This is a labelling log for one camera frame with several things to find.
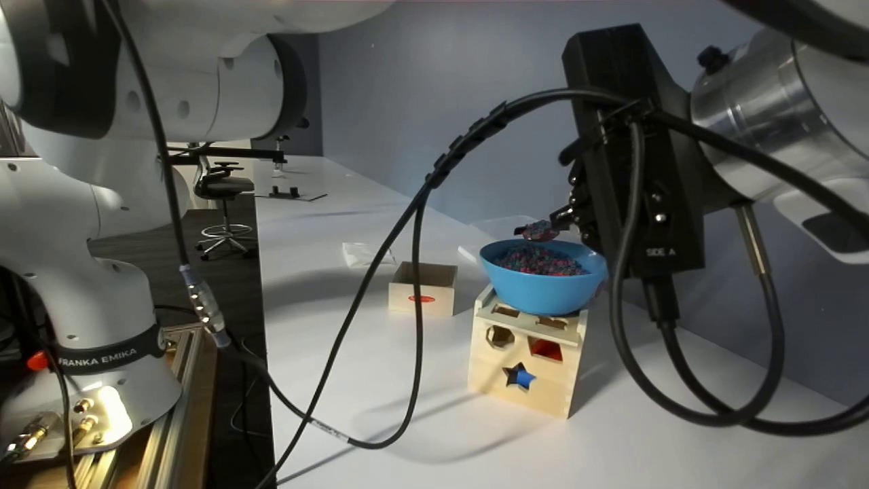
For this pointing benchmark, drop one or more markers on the colourful beads in bowl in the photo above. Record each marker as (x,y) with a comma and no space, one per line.
(539,262)

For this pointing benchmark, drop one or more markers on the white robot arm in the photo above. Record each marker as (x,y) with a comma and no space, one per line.
(100,82)

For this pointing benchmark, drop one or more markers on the metal spoon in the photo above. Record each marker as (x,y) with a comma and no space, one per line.
(539,231)

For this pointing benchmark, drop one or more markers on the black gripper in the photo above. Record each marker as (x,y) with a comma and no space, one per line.
(575,188)

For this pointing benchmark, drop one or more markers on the wooden shape sorter box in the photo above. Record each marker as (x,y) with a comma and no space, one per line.
(525,359)

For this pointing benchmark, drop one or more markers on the black office chair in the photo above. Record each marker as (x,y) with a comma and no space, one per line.
(220,186)

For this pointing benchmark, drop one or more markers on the blue plastic bowl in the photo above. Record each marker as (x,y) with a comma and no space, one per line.
(544,294)

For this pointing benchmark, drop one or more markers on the small wooden crate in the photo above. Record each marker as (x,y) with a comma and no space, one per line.
(423,285)

